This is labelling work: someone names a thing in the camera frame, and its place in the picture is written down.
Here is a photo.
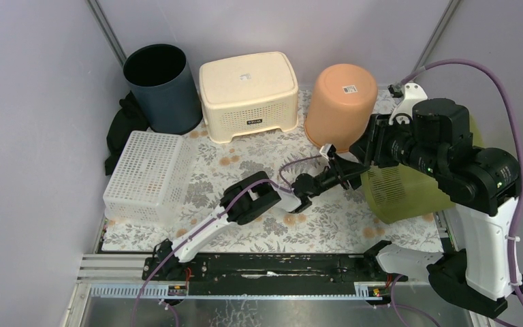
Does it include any aluminium frame rail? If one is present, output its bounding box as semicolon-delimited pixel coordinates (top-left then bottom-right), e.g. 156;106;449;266
63;253;497;327

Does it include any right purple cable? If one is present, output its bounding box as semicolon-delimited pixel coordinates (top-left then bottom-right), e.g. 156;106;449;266
387;57;523;327

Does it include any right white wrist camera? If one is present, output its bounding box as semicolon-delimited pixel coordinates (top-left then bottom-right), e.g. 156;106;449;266
388;82;428;125

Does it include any green mesh waste bin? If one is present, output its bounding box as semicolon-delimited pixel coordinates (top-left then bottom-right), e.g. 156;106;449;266
360;114;486;225

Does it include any cream perforated basket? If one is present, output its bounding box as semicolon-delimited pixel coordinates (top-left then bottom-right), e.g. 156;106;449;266
199;52;299;144

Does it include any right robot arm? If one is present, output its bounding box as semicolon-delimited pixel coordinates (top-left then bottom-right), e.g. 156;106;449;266
349;98;523;319

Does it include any white perforated basket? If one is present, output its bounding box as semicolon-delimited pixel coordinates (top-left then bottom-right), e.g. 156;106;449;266
103;131;195;226

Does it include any purple cable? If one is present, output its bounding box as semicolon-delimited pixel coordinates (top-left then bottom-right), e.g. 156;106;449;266
387;57;523;327
129;155;326;327

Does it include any black cloth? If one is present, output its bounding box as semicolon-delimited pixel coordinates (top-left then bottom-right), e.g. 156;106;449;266
104;92;149;176

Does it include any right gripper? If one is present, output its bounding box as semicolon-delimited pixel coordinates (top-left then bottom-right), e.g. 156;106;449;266
347;111;444;178

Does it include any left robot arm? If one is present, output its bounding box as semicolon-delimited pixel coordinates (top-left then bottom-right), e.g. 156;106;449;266
144;149;372;280

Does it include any orange bucket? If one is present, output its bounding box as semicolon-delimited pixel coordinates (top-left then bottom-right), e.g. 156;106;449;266
304;63;379;152

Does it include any floral patterned mat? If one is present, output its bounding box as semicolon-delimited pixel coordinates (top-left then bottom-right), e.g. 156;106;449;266
101;89;445;255

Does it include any dark blue round bin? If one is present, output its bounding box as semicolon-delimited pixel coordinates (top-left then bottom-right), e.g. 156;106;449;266
123;44;203;135

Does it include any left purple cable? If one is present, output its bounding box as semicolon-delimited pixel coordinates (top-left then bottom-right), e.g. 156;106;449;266
129;155;326;327

